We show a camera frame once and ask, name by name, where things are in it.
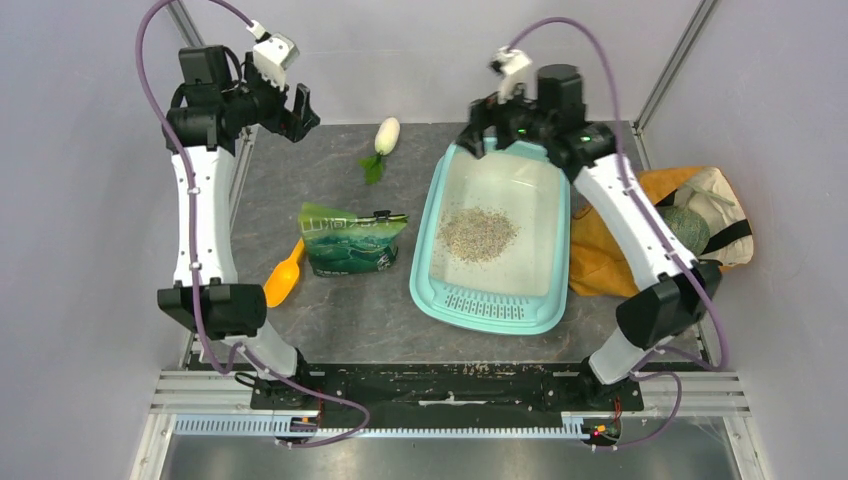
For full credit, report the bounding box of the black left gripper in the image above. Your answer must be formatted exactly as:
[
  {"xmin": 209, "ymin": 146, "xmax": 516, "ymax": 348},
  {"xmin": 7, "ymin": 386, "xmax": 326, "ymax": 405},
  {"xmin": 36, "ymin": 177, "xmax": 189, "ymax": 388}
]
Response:
[{"xmin": 224, "ymin": 54, "xmax": 321, "ymax": 143}]

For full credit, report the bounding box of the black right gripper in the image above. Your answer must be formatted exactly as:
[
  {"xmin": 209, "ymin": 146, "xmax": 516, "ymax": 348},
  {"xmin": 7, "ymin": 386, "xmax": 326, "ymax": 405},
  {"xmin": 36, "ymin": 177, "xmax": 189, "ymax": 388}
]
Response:
[{"xmin": 452, "ymin": 75, "xmax": 553, "ymax": 160}]

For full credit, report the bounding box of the teal plastic litter box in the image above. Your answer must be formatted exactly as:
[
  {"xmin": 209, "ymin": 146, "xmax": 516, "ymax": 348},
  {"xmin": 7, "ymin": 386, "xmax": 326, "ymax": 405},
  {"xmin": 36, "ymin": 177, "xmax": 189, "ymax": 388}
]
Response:
[{"xmin": 409, "ymin": 137, "xmax": 571, "ymax": 335}]

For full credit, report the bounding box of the green litter bag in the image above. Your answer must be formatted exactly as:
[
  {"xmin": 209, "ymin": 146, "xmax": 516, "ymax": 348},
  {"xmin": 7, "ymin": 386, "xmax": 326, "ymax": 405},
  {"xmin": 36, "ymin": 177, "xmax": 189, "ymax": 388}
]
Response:
[{"xmin": 298, "ymin": 203, "xmax": 408, "ymax": 277}]

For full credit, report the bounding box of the orange plastic scoop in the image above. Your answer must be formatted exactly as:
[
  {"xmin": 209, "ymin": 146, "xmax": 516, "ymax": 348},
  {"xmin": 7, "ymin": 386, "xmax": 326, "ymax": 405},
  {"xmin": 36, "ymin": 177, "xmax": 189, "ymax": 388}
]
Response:
[{"xmin": 263, "ymin": 238, "xmax": 305, "ymax": 308}]

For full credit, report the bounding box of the black bag clip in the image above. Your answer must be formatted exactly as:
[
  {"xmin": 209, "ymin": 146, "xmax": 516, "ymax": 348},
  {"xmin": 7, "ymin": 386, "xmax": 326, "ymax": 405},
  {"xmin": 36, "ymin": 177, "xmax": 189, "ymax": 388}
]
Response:
[{"xmin": 357, "ymin": 210, "xmax": 408, "ymax": 223}]

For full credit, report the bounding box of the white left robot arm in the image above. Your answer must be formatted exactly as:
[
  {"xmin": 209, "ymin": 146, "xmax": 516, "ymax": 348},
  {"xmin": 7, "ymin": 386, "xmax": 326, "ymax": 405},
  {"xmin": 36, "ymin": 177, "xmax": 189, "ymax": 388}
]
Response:
[{"xmin": 157, "ymin": 37, "xmax": 320, "ymax": 409}]

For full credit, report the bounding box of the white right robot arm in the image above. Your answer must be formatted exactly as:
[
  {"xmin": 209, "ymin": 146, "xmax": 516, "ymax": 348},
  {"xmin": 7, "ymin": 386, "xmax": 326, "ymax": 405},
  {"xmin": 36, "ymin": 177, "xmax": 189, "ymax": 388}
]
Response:
[{"xmin": 456, "ymin": 60, "xmax": 722, "ymax": 409}]

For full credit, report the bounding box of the grey litter granules pile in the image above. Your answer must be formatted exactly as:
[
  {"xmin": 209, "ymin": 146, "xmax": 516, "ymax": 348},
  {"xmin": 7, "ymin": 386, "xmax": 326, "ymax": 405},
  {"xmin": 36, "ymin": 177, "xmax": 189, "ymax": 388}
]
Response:
[{"xmin": 437, "ymin": 207, "xmax": 520, "ymax": 263}]

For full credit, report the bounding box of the white toy radish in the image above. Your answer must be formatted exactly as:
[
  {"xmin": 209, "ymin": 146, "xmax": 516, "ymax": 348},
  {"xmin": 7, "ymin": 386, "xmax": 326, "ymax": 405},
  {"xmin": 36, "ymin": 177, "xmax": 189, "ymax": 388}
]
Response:
[{"xmin": 358, "ymin": 117, "xmax": 400, "ymax": 185}]

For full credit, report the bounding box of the orange cloth bag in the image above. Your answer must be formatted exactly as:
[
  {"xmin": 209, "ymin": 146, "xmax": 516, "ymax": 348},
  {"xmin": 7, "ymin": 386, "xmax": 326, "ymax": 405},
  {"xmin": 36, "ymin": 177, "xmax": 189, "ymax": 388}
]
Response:
[{"xmin": 569, "ymin": 167, "xmax": 755, "ymax": 297}]

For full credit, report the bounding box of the green netted melon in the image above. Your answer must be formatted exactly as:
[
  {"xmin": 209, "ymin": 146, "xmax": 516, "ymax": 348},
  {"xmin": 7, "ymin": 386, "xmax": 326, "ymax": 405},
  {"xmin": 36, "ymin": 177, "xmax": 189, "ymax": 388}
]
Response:
[{"xmin": 658, "ymin": 206, "xmax": 711, "ymax": 256}]

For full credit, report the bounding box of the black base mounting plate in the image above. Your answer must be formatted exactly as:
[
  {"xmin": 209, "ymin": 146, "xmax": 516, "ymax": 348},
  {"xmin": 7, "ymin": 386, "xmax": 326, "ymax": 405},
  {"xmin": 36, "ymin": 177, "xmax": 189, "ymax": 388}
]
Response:
[{"xmin": 235, "ymin": 363, "xmax": 644, "ymax": 429}]

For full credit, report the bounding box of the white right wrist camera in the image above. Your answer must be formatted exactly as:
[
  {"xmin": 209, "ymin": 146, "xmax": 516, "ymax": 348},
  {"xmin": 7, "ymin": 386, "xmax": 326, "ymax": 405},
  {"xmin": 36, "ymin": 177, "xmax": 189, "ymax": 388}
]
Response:
[{"xmin": 489, "ymin": 45, "xmax": 533, "ymax": 104}]

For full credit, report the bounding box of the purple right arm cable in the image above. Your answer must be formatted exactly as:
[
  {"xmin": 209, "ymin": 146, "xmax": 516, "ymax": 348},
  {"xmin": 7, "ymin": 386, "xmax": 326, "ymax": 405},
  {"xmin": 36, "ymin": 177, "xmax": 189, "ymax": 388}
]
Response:
[{"xmin": 506, "ymin": 17, "xmax": 731, "ymax": 452}]

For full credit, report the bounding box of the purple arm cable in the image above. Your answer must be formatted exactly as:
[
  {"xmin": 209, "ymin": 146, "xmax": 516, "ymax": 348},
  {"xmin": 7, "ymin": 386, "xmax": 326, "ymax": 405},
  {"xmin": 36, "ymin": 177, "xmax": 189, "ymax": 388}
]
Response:
[
  {"xmin": 506, "ymin": 17, "xmax": 731, "ymax": 452},
  {"xmin": 135, "ymin": 0, "xmax": 372, "ymax": 451}
]

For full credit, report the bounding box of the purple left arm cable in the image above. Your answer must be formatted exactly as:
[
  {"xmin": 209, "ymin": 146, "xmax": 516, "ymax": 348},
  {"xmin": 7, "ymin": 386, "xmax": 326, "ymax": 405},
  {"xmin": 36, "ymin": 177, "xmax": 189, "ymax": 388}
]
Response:
[{"xmin": 135, "ymin": 0, "xmax": 372, "ymax": 451}]

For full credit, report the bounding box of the white slotted cable duct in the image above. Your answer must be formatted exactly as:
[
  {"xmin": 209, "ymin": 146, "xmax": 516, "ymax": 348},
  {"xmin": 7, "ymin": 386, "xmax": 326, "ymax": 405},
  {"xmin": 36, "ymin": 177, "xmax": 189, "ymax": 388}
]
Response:
[{"xmin": 174, "ymin": 414, "xmax": 590, "ymax": 440}]

